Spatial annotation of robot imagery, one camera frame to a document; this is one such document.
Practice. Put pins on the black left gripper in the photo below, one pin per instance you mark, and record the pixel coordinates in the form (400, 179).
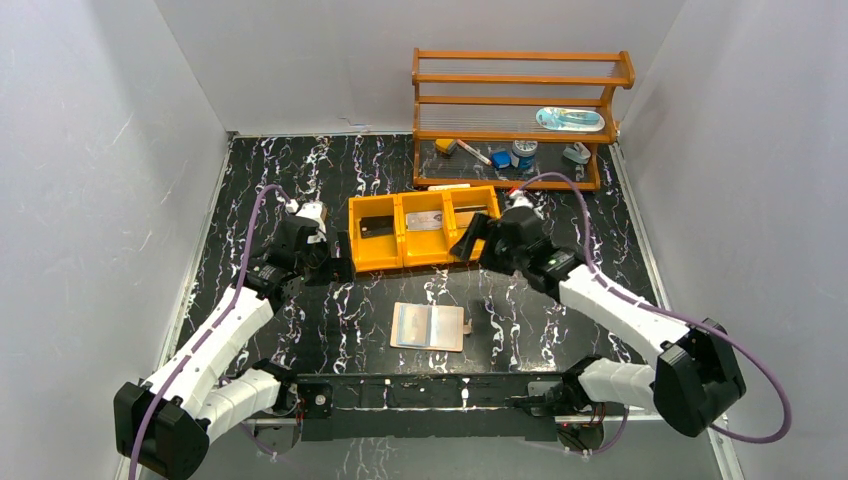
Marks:
(324, 254)

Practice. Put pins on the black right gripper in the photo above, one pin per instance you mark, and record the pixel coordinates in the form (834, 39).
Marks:
(481, 227)

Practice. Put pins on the beige leather card holder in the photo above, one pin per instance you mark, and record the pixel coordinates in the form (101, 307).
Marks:
(429, 327)

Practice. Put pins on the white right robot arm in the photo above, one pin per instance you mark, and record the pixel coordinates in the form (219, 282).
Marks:
(656, 344)

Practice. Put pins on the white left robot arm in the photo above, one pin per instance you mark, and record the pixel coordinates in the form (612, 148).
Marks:
(212, 358)

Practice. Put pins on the brown card in bin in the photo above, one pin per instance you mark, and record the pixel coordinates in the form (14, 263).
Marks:
(464, 215)

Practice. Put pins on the silver card in bin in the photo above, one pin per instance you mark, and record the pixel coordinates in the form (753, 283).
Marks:
(424, 221)

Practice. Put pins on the black card in bin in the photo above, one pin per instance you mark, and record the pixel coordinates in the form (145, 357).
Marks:
(376, 226)

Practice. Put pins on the right orange bin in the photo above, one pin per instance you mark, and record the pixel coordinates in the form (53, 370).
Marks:
(473, 196)

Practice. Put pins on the orange bin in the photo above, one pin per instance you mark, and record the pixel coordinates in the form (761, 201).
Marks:
(380, 253)
(423, 248)
(473, 196)

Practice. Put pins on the left orange bin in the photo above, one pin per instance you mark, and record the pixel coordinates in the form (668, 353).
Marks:
(380, 253)

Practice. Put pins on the middle orange bin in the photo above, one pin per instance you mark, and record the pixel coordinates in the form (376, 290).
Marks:
(423, 248)

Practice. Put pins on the white marker pen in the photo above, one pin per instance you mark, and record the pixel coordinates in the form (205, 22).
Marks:
(474, 152)

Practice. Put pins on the blue small box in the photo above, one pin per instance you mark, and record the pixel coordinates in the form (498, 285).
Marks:
(501, 159)

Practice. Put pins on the blue white tape roll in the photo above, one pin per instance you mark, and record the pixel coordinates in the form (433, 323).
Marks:
(523, 153)

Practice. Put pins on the yellow sponge block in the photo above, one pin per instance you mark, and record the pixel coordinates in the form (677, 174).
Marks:
(445, 147)

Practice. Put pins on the orange wooden shelf rack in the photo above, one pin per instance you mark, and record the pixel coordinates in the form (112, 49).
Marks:
(489, 99)

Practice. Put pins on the blue packaged item on shelf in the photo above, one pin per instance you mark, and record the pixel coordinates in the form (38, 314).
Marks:
(570, 120)

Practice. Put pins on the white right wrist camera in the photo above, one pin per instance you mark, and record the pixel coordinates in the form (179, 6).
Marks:
(516, 198)

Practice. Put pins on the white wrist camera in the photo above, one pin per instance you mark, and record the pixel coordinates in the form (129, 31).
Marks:
(516, 198)
(312, 210)

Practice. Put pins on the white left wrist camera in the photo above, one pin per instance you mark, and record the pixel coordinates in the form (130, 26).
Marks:
(312, 210)

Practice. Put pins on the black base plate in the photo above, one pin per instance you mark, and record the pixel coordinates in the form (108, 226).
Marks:
(533, 406)

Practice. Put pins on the aluminium frame rail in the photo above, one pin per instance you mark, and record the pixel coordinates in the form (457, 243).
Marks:
(172, 434)

